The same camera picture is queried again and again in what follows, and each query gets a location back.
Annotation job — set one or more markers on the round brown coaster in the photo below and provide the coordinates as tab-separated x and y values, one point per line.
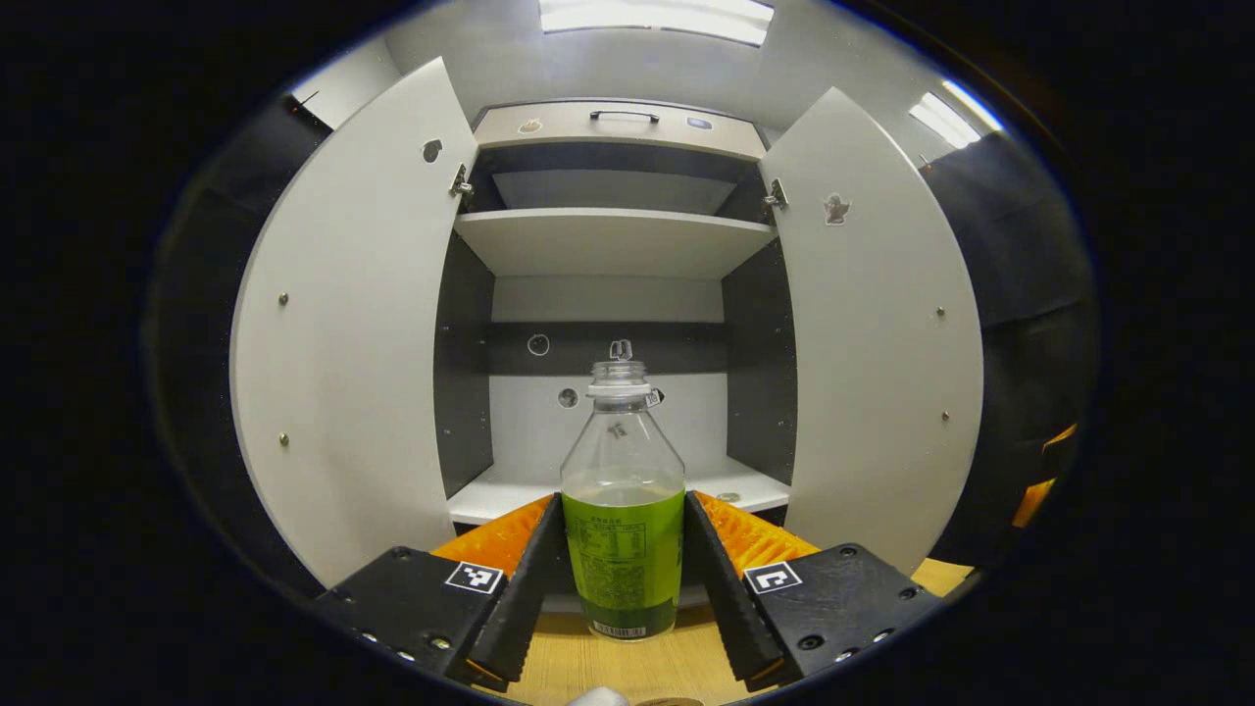
670	702

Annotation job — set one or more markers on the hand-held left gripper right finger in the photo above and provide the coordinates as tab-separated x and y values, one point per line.
730	598

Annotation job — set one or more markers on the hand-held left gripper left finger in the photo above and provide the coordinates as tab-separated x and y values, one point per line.
529	598

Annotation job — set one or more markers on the green label plastic bottle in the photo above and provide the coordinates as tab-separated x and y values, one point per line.
623	569

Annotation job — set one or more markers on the black backdrop cloth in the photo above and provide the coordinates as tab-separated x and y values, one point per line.
1029	245

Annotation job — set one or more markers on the white cabinet door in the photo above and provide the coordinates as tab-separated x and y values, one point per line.
353	343
873	373

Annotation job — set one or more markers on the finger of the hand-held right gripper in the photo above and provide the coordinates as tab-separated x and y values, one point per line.
1034	503
1059	437

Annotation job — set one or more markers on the white cabinet shelf board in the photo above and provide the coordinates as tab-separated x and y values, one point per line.
608	245
490	500

